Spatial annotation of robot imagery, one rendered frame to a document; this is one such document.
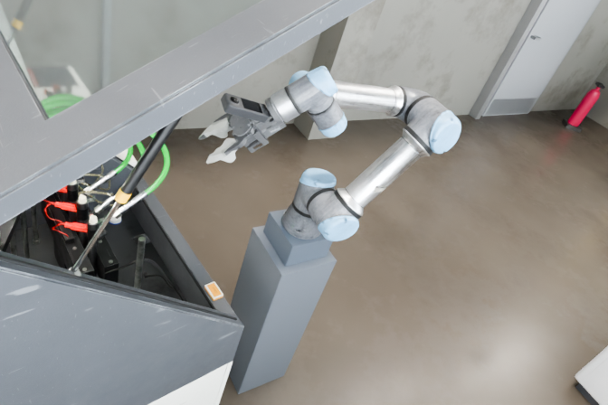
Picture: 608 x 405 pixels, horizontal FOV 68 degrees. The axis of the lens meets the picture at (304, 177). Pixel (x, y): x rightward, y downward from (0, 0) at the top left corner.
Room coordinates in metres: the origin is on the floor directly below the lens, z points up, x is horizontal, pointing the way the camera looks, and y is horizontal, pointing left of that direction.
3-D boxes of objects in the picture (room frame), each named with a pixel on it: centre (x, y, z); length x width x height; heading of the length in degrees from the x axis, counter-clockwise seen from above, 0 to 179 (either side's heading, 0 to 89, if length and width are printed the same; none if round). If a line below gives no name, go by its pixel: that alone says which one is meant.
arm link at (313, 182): (1.25, -0.05, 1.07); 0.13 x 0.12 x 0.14; 36
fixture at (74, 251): (0.84, 0.54, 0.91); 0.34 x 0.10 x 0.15; 49
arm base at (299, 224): (1.25, -0.05, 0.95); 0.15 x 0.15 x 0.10
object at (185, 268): (0.94, 0.30, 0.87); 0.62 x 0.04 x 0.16; 49
